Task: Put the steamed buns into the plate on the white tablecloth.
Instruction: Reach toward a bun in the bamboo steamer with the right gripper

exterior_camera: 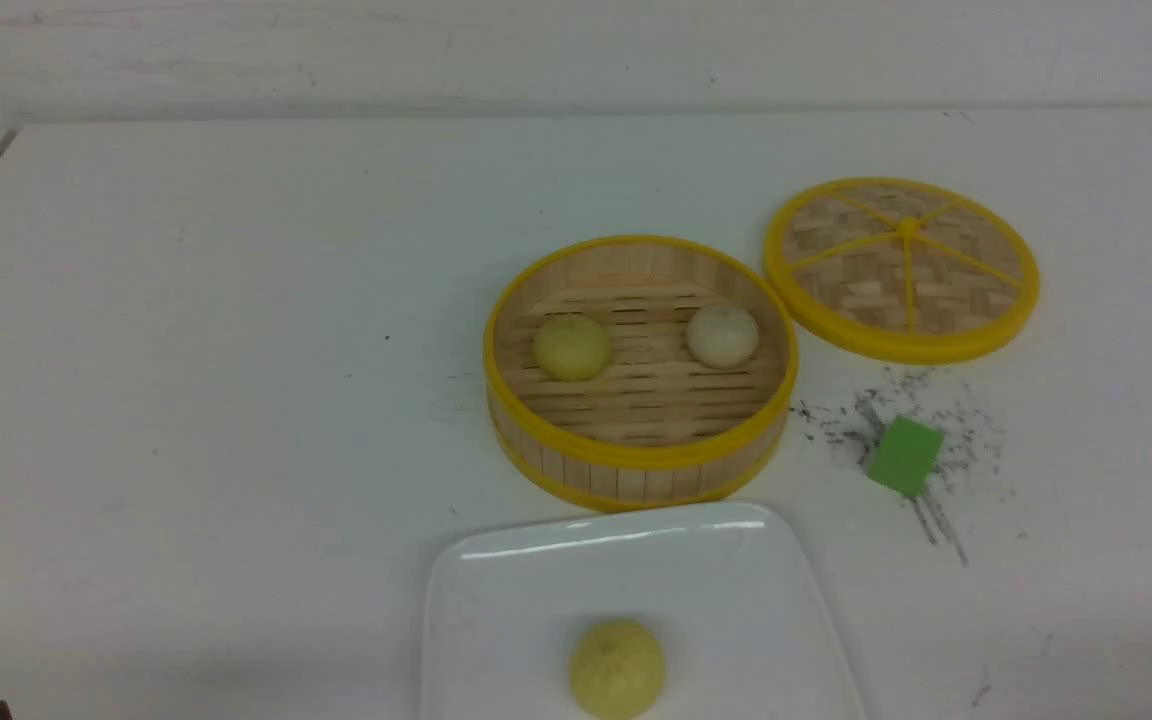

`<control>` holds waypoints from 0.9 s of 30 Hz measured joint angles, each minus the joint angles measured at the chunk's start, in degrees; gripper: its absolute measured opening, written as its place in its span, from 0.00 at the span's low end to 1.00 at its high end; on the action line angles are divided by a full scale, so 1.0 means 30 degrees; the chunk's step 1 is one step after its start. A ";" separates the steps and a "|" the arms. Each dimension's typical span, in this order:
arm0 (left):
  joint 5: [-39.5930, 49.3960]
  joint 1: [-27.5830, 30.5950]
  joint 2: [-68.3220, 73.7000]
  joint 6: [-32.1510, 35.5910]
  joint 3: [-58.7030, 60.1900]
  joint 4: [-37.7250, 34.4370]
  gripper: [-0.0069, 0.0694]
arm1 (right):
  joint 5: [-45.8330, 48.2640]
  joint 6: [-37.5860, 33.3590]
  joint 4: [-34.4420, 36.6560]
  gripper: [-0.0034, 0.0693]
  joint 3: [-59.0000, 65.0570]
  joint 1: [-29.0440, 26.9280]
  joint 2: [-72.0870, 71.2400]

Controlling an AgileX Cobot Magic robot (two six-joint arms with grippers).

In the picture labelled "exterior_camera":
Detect yellow steamed bun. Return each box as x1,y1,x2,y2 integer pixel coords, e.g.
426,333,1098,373
568,617,667,719
532,314,612,382

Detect white steamed bun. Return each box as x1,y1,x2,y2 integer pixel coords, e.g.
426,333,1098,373
685,304,760,369

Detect white square plate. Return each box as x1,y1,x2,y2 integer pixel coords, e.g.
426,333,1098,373
419,502,867,719

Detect yellow steamed bun on plate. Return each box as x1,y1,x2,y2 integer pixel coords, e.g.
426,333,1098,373
568,617,667,719

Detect yellow rimmed bamboo steamer basket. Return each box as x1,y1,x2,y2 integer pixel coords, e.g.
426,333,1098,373
483,234,799,511

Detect yellow rimmed bamboo steamer lid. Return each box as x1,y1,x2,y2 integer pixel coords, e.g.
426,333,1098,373
763,177,1041,366

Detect green rectangular block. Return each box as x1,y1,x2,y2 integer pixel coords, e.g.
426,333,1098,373
867,415,945,498

